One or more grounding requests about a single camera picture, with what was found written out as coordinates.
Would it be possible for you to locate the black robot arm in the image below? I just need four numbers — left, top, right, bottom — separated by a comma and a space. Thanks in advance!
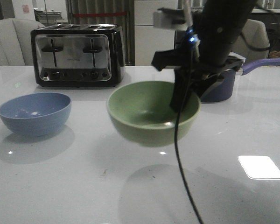
152, 0, 256, 112

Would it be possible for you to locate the beige chair left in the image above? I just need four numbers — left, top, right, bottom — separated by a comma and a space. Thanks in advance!
0, 18, 44, 66

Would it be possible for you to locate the blue bowl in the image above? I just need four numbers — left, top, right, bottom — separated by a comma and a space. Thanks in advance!
0, 92, 71, 137

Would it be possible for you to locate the black and chrome toaster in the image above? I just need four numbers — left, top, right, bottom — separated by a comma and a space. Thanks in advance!
31, 24, 126, 87

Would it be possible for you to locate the dark blue saucepan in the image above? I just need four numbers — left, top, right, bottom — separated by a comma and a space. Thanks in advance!
200, 58, 280, 103

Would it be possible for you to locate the white cabinet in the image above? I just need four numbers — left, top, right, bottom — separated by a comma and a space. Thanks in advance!
134, 0, 178, 66

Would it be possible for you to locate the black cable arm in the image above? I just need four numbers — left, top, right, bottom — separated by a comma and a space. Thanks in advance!
174, 28, 205, 224

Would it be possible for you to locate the clear plastic food container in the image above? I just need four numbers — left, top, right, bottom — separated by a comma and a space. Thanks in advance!
229, 52, 246, 63

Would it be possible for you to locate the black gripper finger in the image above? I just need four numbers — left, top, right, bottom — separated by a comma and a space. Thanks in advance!
196, 75, 224, 98
170, 69, 193, 113

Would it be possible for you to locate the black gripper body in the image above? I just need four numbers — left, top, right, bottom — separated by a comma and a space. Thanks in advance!
151, 42, 237, 81

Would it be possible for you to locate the green bowl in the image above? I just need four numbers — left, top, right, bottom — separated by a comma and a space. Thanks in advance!
107, 81, 201, 147

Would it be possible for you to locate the beige chair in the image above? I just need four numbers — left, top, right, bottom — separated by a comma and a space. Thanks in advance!
231, 19, 270, 63
0, 18, 44, 66

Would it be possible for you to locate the grey counter unit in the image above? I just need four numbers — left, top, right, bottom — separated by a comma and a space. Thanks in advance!
174, 9, 280, 54

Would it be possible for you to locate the beige chair right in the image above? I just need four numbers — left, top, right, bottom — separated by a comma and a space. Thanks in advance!
231, 19, 270, 63

